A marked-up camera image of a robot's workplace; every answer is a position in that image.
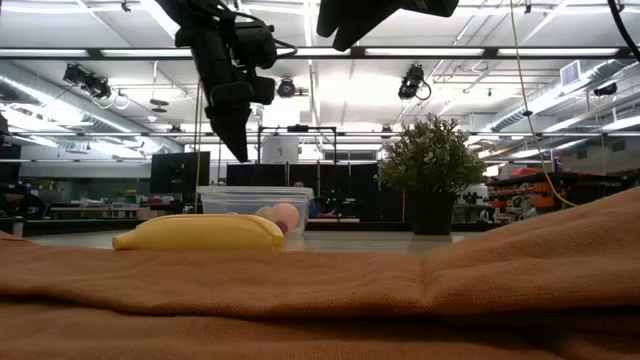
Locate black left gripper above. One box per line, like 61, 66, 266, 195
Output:
174, 22, 276, 164

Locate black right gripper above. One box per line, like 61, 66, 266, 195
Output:
317, 0, 460, 53

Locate pink yellow toy peach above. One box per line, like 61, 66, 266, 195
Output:
254, 202, 301, 235

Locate yellow toy banana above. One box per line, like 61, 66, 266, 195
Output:
111, 213, 286, 253

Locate clear plastic tupperware container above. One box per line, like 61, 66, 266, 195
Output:
197, 185, 316, 237

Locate round black ceiling lamp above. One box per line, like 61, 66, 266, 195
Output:
276, 77, 298, 99

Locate black monitor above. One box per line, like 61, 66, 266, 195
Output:
150, 151, 212, 197

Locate black partition panels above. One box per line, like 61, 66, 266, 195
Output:
225, 162, 381, 222

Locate green potted plant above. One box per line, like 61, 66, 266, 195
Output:
377, 113, 487, 236

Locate orange brown cloth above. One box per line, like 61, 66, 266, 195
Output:
0, 187, 640, 360

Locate white ceiling vent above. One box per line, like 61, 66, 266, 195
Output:
559, 59, 583, 87

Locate shelf with orange bins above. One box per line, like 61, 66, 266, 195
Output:
487, 167, 640, 224

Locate black metal stand frame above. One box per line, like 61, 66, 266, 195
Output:
256, 123, 338, 166

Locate black ceiling camera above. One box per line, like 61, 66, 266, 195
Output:
397, 63, 433, 101
62, 63, 113, 101

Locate yellow hanging cable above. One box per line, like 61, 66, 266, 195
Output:
508, 0, 579, 209

